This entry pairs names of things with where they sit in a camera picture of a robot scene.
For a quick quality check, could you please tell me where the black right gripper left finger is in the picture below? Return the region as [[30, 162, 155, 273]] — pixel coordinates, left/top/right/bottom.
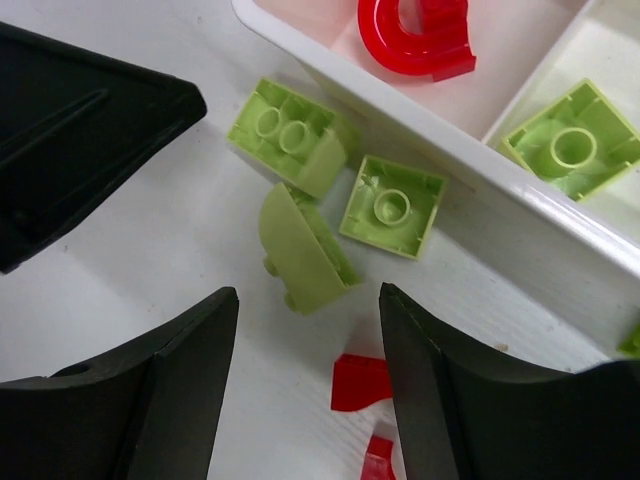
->
[[1, 287, 239, 479]]

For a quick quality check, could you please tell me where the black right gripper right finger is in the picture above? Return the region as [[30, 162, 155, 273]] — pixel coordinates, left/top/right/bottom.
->
[[379, 283, 639, 479]]

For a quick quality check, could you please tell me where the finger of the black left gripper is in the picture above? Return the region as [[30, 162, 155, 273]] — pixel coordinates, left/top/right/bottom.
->
[[1, 23, 207, 274]]

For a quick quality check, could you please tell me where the light green 2x3 lego brick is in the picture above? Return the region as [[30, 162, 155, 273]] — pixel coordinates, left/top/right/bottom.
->
[[227, 77, 360, 187]]

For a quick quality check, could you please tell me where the light green 2x2 lego brick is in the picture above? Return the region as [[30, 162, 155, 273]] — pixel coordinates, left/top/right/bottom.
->
[[339, 155, 448, 260], [497, 79, 639, 202]]

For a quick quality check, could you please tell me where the light green sloped lego brick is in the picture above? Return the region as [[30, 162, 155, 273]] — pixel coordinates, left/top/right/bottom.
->
[[258, 183, 362, 315]]

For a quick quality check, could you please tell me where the red transparent curved lego piece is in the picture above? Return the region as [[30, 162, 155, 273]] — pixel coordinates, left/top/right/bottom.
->
[[357, 0, 476, 82]]

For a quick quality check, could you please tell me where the small green lego brick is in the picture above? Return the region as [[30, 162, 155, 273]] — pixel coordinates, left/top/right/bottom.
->
[[618, 324, 640, 359]]

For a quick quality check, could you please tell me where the red lego piece middle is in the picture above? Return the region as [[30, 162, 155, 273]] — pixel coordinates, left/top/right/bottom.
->
[[360, 435, 396, 480]]

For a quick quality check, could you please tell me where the red lego piece upper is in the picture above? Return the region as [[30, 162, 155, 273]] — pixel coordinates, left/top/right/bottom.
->
[[330, 353, 393, 412]]

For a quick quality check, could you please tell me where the white divided sorting tray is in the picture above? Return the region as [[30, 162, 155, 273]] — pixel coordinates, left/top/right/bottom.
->
[[232, 1, 639, 351]]

